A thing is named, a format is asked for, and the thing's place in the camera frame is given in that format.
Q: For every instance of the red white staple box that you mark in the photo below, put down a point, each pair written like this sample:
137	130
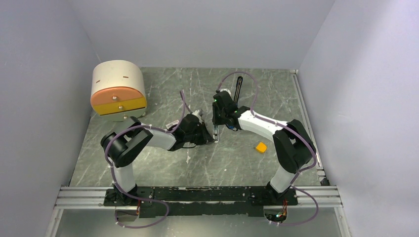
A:
172	125

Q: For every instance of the aluminium side rail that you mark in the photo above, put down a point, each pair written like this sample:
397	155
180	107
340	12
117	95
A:
320	168

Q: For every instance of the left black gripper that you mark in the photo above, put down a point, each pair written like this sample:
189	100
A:
206	138

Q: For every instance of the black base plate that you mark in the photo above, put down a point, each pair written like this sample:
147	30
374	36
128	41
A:
196	201

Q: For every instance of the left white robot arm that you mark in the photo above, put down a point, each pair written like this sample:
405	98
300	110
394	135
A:
126	142

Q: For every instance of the aluminium front rail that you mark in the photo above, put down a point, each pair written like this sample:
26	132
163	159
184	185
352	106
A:
82	198

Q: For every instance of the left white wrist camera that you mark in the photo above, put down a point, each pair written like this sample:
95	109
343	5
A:
199	114

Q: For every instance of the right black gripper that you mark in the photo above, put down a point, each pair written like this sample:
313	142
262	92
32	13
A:
215	120

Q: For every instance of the beige drawer cabinet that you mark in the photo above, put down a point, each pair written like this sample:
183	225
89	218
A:
118	90

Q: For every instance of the blue stapler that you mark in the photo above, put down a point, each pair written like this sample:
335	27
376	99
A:
239	83

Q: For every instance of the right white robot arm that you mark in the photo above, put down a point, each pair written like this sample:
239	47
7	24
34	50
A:
293	146

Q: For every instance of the orange yellow block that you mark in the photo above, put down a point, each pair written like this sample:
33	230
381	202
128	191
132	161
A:
261	147

